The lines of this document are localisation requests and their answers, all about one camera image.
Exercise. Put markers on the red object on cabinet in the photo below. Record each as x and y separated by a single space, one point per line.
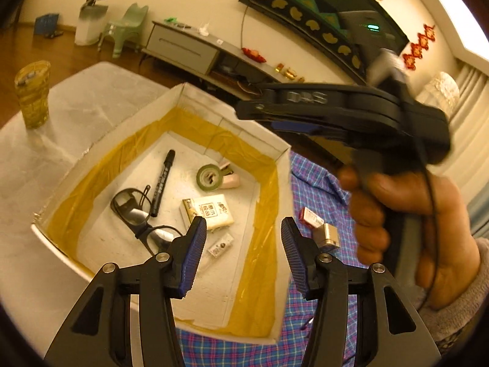
254 54

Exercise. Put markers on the gold ornaments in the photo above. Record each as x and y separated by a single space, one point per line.
290 72

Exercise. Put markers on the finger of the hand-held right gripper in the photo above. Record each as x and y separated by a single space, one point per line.
252 111
301 127

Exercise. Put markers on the blue plaid cloth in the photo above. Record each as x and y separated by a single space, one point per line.
317 176

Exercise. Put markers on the green tape roll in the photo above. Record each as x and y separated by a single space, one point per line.
200 180

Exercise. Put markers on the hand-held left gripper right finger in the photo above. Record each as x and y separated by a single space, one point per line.
296 260

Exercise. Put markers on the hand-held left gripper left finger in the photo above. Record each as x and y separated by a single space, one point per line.
193 260

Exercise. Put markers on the green small object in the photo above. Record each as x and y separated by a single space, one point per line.
172 20

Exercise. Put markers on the small white printed packet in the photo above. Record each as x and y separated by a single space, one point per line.
220 244

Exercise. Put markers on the dark patterned wall hanging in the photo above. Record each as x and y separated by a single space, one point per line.
305 0

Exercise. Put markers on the yellow patterned glass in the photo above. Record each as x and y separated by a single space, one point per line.
34 99

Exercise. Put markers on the person's right hand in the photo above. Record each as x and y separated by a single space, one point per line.
447 237

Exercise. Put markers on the green plastic chair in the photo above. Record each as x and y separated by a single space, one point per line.
126 26

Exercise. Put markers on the red hanging wall ornament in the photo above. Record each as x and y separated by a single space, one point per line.
418 47

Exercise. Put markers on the long grey tv cabinet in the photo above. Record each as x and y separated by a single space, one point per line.
179 47

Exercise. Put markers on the pink eraser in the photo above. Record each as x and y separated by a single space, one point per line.
231 181

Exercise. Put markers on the white lace cushion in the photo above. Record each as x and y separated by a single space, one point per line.
439 91

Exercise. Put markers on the pale curtain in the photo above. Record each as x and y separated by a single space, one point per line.
473 95

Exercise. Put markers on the red white small box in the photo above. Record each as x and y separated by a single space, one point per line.
311 218

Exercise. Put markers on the white box with yellow lining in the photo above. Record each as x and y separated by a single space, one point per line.
99 244

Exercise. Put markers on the black marker pen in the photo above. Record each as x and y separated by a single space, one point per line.
162 183

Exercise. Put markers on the black eyeglasses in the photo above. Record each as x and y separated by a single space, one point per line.
143 233

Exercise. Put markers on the white trash bin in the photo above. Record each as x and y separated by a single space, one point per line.
89 26

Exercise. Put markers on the small metallic box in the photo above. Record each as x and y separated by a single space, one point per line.
328 237

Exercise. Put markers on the white gold printed packet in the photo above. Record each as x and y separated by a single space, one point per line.
210 214

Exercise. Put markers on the small white object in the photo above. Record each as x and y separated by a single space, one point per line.
204 29

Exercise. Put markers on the person's right forearm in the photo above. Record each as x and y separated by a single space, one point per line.
466 321

